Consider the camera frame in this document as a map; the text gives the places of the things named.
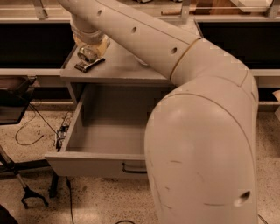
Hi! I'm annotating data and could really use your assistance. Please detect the grey open top drawer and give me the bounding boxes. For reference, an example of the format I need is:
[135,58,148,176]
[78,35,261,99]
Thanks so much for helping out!
[45,84,172,179]

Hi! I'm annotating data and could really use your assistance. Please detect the black tripod stand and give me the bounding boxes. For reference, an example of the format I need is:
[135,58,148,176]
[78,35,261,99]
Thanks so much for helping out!
[0,146,49,209]

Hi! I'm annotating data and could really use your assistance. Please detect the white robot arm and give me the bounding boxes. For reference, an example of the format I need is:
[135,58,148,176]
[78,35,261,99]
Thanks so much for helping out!
[58,0,258,224]

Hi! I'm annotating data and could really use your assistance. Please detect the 7up can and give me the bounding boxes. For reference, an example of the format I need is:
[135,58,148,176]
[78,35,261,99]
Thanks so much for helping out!
[77,45,98,64]

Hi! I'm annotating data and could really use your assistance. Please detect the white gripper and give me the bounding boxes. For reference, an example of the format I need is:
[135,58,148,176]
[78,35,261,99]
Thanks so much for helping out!
[71,24,110,57]

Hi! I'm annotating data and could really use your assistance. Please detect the black drawer handle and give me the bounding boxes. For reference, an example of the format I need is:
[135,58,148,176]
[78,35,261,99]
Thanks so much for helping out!
[122,163,147,174]

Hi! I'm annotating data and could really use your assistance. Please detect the metal railing post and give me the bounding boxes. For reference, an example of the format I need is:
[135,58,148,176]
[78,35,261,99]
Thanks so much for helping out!
[32,0,48,19]
[180,0,191,23]

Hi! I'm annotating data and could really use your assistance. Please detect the power strip on floor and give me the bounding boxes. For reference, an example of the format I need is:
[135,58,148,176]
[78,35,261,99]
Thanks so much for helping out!
[55,117,71,151]

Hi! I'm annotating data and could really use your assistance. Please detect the grey counter cabinet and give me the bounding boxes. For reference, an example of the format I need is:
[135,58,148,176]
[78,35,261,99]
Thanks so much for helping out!
[61,18,200,100]

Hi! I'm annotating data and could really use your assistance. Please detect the thin black floor cable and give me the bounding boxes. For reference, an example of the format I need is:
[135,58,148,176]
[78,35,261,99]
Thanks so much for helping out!
[15,101,60,147]

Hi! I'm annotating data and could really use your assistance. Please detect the black bin at left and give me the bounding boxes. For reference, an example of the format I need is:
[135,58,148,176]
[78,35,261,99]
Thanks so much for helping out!
[0,76,36,125]

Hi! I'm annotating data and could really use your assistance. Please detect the black snack bar packet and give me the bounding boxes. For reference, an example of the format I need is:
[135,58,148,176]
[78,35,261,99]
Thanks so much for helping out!
[74,58,105,74]

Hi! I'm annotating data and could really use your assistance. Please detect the metal railing post right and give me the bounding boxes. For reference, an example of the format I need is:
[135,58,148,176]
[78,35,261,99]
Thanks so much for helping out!
[180,0,191,23]

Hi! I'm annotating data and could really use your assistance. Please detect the metal railing post left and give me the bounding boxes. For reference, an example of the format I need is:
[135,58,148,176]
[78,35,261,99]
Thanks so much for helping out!
[32,0,48,19]

